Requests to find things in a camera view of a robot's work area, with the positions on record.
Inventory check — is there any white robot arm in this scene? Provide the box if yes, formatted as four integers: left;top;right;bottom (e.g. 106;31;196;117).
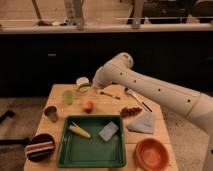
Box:
93;52;213;171

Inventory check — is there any white paper cup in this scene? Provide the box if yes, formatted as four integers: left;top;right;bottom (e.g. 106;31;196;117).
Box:
76;77;90;93

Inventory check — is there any green plastic cup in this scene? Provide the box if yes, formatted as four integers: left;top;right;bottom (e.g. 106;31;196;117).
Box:
62;90;73;105

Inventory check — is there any metal cup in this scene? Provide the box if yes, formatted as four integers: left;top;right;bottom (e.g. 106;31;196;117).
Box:
44;106;59;122

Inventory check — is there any orange fruit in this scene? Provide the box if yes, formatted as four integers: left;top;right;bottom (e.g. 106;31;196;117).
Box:
83;101;94;113

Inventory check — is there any yellow corn cob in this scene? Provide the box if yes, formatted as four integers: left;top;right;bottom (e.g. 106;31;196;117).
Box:
69;123;91;138

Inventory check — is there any blue sponge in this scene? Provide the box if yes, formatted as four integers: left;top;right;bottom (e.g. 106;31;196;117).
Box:
98;122;119;142

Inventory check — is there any green plastic tray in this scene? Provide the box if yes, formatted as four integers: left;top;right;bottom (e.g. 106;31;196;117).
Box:
57;115;126;168

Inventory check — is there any blue grey cloth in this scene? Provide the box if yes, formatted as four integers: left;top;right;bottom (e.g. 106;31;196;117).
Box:
127;113;155;134

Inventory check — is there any striped round dark plate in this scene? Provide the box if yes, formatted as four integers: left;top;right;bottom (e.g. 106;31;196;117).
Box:
25;134;55;162

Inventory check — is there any orange bowl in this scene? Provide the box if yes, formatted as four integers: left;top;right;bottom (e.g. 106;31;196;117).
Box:
134;138;169;171

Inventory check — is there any metal spoon black handle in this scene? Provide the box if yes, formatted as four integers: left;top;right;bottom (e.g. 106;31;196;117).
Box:
125;88;152;112

